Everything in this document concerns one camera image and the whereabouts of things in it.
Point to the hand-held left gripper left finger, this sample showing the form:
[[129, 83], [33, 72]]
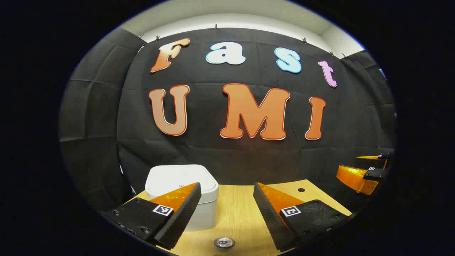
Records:
[[181, 220]]

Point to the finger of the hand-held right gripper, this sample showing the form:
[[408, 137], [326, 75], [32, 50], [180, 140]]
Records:
[[385, 155], [355, 177]]

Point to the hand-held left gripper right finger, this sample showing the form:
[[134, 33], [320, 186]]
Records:
[[270, 217]]

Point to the white desktop garbage bin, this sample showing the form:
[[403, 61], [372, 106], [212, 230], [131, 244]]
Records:
[[177, 176]]

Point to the wooden desktop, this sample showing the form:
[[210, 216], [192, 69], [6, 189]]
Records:
[[234, 213]]

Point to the blue pop can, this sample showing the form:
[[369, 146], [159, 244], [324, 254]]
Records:
[[224, 242]]

